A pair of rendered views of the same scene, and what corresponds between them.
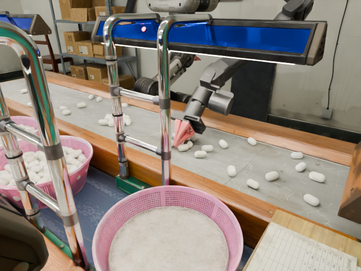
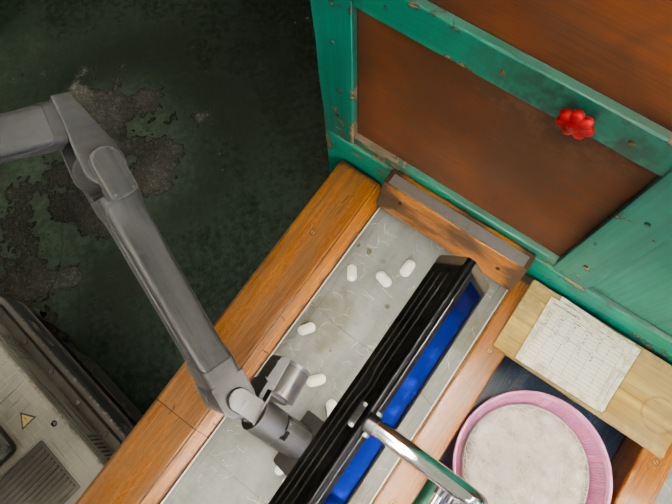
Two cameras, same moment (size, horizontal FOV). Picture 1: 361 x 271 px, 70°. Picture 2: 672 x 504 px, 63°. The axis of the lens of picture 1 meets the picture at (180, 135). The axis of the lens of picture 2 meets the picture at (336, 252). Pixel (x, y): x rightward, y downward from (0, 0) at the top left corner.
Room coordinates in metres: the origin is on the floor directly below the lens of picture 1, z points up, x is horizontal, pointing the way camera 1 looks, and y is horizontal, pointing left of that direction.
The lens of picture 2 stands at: (0.64, -0.06, 1.79)
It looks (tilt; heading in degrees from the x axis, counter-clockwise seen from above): 73 degrees down; 277
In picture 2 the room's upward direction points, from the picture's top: 8 degrees counter-clockwise
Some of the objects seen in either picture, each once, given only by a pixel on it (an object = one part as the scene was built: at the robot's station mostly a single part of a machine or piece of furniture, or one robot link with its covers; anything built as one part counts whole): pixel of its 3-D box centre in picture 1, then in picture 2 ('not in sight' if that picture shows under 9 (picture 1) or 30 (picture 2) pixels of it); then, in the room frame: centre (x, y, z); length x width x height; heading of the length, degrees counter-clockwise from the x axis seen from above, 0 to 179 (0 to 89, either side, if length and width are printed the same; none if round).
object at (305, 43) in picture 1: (182, 34); (331, 468); (0.67, -0.01, 1.08); 0.62 x 0.08 x 0.07; 54
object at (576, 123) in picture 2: not in sight; (577, 122); (0.39, -0.37, 1.24); 0.04 x 0.02 x 0.04; 144
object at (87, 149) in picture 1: (45, 171); not in sight; (0.60, 0.38, 0.72); 0.27 x 0.27 x 0.10
